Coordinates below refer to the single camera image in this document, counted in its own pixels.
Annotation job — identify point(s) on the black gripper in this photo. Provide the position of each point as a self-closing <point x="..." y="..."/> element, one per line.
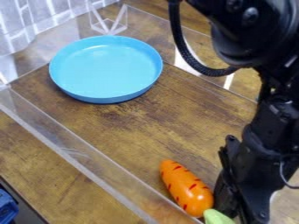
<point x="254" y="173"/>

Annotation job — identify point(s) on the orange toy carrot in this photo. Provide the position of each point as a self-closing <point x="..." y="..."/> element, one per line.
<point x="192" y="193"/>

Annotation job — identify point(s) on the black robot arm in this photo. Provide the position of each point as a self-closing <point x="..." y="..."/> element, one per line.
<point x="256" y="34"/>

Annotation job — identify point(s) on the blue plastic plate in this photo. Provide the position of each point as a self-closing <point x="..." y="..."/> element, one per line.
<point x="106" y="69"/>

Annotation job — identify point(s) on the blue object at corner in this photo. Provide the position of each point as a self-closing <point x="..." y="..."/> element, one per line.
<point x="9" y="207"/>

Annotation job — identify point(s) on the clear acrylic enclosure wall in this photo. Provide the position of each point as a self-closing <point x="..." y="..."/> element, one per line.
<point x="82" y="160"/>

